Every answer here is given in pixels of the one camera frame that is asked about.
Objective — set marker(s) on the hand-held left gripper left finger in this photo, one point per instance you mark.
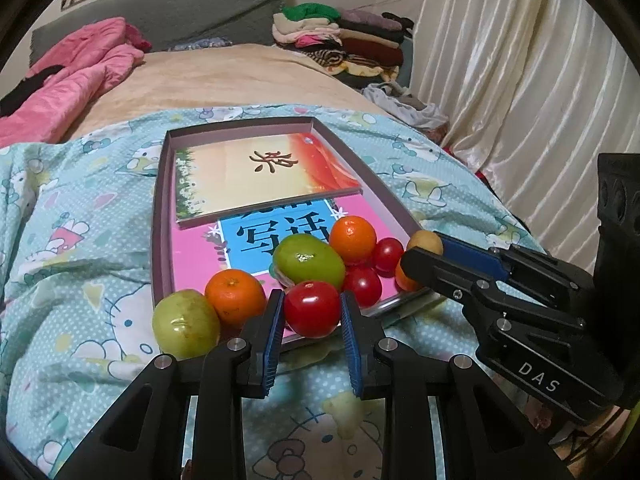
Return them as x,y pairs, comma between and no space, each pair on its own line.
272,340

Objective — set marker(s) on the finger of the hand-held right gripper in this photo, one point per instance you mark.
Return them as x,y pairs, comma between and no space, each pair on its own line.
470,255
435,270

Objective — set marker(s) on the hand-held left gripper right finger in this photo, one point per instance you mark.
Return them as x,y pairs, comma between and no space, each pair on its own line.
352,350

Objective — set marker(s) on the small yellowish longan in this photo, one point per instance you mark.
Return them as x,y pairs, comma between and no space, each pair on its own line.
425,242

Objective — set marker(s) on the small orange mandarin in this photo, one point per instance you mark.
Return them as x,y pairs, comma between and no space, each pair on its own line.
352,239
235,296
406,281

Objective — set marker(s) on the red cherry tomato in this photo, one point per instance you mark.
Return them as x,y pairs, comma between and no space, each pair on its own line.
361,285
312,308
387,256

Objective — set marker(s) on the green jujube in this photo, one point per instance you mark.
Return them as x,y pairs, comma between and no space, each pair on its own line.
185,325
307,262

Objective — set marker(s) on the shallow grey cardboard box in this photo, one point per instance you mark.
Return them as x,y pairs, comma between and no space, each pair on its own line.
159,220

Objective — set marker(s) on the red bag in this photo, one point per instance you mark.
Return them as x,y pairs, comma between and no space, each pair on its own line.
480,176

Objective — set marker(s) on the pink book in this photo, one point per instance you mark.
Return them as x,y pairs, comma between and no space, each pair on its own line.
195,255

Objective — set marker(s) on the cream curtain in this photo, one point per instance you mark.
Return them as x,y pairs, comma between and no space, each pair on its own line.
525,110

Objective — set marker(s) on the beige and orange book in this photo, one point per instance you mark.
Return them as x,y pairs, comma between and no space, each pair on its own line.
225,175

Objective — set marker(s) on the light blue printed blanket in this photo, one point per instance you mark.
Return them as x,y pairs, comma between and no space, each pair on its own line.
75,260

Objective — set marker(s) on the pile of folded clothes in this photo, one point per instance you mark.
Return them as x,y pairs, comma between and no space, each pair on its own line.
370,35

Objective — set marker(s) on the beige bed sheet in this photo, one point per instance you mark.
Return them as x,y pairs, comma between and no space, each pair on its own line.
225,80

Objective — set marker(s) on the blue patterned pillow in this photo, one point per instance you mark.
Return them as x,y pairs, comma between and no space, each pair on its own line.
205,43

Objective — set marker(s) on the pink quilt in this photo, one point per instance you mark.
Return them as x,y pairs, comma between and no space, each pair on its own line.
90,65

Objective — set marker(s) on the grey padded headboard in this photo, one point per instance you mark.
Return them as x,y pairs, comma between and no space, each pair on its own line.
200,15

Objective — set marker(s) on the black garment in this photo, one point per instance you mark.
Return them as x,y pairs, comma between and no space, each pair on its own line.
25,92

